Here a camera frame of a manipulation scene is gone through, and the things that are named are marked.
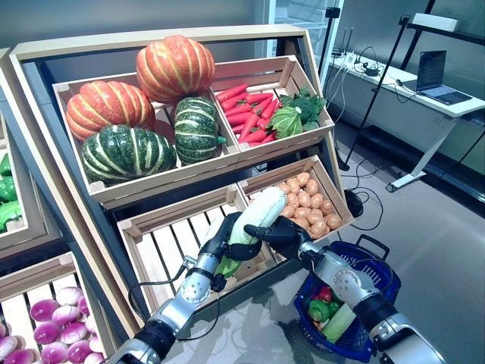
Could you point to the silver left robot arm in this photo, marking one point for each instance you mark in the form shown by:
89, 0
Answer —
193, 288

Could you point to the black tabletop gadget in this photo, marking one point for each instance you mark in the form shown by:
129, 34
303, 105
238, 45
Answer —
373, 71

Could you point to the tan toy potato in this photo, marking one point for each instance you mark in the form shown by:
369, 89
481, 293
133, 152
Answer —
326, 206
303, 179
319, 228
311, 187
333, 221
292, 186
282, 188

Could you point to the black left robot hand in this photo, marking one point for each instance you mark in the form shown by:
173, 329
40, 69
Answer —
218, 240

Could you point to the black pole with camera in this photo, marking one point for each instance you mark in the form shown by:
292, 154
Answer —
332, 12

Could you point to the grey open laptop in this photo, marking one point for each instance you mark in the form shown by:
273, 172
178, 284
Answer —
432, 70

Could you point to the dark green leafy bunch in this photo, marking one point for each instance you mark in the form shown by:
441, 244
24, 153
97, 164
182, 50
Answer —
308, 104

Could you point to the red toy carrot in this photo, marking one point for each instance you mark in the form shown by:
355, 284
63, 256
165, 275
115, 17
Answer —
234, 101
238, 110
253, 136
249, 127
239, 118
270, 109
232, 93
259, 98

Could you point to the white power adapter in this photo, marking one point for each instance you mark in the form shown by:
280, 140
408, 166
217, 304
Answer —
352, 58

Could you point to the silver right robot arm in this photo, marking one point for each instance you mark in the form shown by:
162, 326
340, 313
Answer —
341, 273

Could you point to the white long box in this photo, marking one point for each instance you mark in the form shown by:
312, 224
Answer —
435, 22

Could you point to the purple white toy onion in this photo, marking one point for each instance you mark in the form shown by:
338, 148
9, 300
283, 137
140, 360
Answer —
47, 331
83, 305
43, 309
74, 331
69, 295
65, 315

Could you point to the light green cabbage head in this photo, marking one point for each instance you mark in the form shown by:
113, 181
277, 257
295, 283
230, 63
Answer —
286, 122

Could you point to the green striped pumpkin with stem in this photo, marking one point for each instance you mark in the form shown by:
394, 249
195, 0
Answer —
197, 129

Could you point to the white desk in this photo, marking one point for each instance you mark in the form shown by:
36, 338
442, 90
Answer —
409, 113

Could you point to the glass door cooler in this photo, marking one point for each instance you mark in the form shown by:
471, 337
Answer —
299, 22

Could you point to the wooden carrot crate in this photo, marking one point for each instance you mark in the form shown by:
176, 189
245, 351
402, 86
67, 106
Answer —
288, 140

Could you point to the black round floor base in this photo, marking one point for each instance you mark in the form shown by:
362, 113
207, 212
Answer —
354, 204

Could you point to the green toy bell pepper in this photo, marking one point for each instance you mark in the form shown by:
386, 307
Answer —
7, 187
9, 214
4, 165

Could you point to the blue plastic shopping basket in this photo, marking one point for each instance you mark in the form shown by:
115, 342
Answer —
352, 350

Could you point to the wooden onion crate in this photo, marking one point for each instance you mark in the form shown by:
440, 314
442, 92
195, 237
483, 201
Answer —
38, 275

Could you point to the wooden display stand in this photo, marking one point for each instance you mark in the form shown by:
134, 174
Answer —
151, 41
22, 267

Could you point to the wooden slatted crate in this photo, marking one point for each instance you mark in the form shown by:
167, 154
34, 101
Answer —
170, 214

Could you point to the wooden potato crate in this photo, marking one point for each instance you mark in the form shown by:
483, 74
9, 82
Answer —
329, 182

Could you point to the large orange striped pumpkin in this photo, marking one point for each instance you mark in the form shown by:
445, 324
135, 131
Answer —
174, 68

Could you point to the black router with antennas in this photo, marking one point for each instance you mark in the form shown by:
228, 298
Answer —
339, 54

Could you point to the red toy tomato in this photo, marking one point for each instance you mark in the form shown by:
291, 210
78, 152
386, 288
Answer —
325, 293

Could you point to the light green lumpy vegetable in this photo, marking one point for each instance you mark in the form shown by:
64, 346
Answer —
322, 309

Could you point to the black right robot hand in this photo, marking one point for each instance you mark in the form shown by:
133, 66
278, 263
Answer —
288, 237

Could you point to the wooden pepper crate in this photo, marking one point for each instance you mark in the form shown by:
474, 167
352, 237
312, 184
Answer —
34, 242

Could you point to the black tripod stand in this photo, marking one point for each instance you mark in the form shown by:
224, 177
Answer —
345, 167

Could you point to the wooden pumpkin crate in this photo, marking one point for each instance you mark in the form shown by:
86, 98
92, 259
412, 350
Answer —
163, 182

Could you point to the white green napa cabbage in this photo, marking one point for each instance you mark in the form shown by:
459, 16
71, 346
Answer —
261, 208
339, 324

